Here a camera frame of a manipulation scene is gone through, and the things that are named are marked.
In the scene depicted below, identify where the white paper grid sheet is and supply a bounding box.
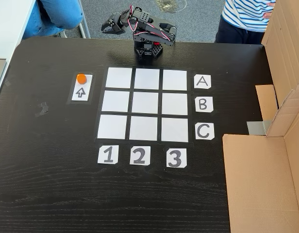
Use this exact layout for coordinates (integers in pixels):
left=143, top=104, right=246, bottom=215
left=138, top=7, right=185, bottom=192
left=95, top=66, right=190, bottom=144

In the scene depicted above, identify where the metal table leg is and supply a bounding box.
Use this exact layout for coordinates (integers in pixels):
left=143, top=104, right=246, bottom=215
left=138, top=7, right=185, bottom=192
left=77, top=0, right=91, bottom=39

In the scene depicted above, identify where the person in blue trousers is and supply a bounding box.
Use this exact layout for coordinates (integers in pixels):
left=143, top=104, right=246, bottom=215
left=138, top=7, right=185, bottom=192
left=22, top=0, right=84, bottom=40

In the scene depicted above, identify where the paper sheet with arrow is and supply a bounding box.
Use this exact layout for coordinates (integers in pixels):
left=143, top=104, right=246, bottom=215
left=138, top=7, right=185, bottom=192
left=70, top=74, right=93, bottom=102

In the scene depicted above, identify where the white side table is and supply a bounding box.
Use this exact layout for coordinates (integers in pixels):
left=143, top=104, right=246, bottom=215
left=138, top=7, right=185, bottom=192
left=0, top=0, right=37, bottom=104

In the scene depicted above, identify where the paper label letter A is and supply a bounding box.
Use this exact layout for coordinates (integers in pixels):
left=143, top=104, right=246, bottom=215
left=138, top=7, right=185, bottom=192
left=194, top=74, right=212, bottom=90

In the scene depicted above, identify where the paper label letter B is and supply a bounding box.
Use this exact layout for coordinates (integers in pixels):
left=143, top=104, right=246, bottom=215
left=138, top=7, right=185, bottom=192
left=195, top=96, right=214, bottom=113

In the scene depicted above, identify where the person in striped shirt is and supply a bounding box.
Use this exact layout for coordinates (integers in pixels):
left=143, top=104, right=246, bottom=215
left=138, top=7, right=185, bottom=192
left=214, top=0, right=278, bottom=45

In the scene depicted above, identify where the paper label number 1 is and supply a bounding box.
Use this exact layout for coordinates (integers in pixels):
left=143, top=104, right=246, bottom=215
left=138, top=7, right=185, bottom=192
left=97, top=145, right=119, bottom=165

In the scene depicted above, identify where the paper label number 2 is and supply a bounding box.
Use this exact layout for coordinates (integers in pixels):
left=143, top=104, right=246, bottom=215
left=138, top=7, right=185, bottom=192
left=129, top=146, right=151, bottom=166

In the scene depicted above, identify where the paper label letter C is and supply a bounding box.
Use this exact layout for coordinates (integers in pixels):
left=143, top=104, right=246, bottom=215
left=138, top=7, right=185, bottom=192
left=195, top=122, right=215, bottom=140

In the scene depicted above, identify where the paper label number 3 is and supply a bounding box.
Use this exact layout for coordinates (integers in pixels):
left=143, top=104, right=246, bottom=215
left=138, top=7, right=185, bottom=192
left=166, top=148, right=188, bottom=168

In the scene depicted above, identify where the grey tape strip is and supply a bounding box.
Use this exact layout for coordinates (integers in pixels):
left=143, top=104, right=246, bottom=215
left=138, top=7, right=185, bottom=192
left=246, top=119, right=272, bottom=136

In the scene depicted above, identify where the brown cardboard box screen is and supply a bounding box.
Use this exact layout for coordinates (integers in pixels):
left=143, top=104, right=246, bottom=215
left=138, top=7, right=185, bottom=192
left=222, top=0, right=299, bottom=233

